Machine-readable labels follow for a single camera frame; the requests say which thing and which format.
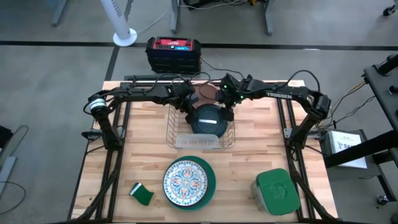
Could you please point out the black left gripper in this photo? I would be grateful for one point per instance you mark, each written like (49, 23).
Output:
(183, 95)

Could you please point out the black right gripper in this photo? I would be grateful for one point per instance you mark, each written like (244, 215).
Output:
(233, 90)

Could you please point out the dark blue-green plate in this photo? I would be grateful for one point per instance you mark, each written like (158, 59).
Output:
(208, 127)

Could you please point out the pink plate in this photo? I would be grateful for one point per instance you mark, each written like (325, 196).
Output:
(207, 93)

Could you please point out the floral patterned white plate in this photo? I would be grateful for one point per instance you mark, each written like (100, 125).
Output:
(185, 183)

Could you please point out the large teal green plate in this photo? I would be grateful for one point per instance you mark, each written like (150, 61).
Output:
(212, 186)

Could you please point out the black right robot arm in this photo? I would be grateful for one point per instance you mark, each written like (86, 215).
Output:
(289, 95)

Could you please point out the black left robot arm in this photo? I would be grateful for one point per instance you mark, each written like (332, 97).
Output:
(136, 93)

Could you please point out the translucent plastic cutlery holder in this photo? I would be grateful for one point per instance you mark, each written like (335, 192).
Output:
(197, 141)

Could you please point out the red black power station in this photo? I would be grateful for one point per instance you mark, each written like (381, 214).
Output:
(172, 59)

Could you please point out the green lid plastic container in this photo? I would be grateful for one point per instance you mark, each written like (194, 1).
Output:
(276, 191)

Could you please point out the green white sponge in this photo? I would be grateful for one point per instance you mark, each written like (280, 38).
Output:
(143, 196)

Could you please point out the grey desk leg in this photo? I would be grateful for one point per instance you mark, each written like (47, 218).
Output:
(175, 15)
(269, 18)
(59, 12)

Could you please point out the white tower fan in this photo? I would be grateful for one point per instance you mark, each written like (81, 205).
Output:
(124, 37)

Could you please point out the white printed box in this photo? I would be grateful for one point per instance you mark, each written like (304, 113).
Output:
(345, 146)

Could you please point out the black side stand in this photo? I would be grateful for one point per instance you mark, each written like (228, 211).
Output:
(382, 93)

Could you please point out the black caster wheel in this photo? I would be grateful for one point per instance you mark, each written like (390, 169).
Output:
(388, 11)

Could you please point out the black aluminium table frame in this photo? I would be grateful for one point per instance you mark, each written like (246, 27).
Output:
(117, 186)

